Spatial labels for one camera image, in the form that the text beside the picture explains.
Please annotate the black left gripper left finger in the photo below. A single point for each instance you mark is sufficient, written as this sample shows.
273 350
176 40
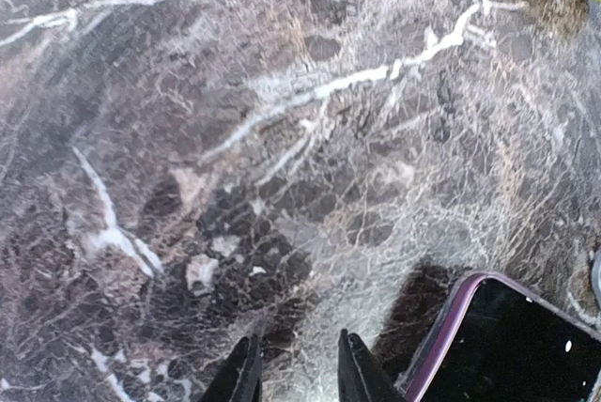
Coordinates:
239 379

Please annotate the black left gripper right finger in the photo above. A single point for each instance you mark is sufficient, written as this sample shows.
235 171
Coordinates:
360 378

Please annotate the purple-edged black phone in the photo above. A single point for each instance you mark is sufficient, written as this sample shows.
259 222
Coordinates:
495 340

